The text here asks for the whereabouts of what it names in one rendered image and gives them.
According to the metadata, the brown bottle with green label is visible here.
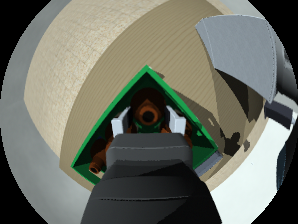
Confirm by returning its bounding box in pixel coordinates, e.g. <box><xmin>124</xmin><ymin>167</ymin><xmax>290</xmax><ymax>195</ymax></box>
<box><xmin>130</xmin><ymin>87</ymin><xmax>167</xmax><ymax>125</ymax></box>

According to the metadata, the green plastic crate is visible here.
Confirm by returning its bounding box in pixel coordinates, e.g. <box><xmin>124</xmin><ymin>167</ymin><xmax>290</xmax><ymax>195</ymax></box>
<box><xmin>71</xmin><ymin>65</ymin><xmax>218</xmax><ymax>185</ymax></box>

